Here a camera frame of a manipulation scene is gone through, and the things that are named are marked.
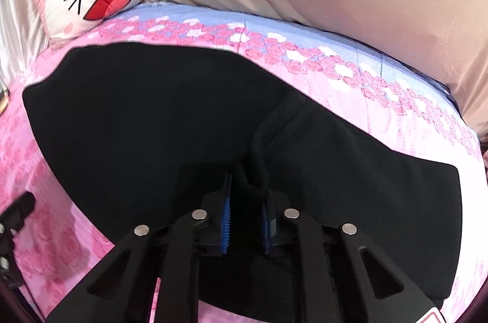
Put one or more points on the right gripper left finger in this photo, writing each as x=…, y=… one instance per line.
x=152, y=274

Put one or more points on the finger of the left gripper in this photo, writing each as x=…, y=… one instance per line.
x=14, y=217

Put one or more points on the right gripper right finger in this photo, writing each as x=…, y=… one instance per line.
x=339, y=274

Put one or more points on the black pants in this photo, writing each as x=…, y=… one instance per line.
x=139, y=134

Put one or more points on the pink rose bed sheet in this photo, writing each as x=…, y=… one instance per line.
x=409, y=113

